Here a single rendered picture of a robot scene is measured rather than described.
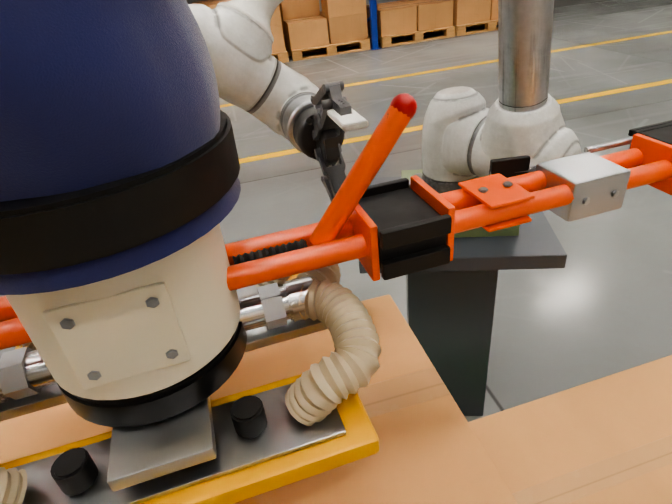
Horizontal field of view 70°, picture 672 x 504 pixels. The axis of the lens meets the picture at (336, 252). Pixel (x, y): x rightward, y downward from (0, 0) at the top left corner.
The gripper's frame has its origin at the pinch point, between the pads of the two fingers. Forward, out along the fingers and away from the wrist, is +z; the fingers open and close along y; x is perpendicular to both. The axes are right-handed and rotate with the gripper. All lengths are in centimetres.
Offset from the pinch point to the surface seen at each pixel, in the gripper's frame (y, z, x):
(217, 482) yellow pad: 9.8, 27.9, 22.5
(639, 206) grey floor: 122, -134, -207
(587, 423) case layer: 64, 4, -43
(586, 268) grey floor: 120, -97, -140
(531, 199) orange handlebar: -1.4, 16.8, -12.5
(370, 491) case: 23.0, 25.4, 9.6
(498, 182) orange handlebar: -2.1, 13.1, -11.1
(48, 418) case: 23, 2, 45
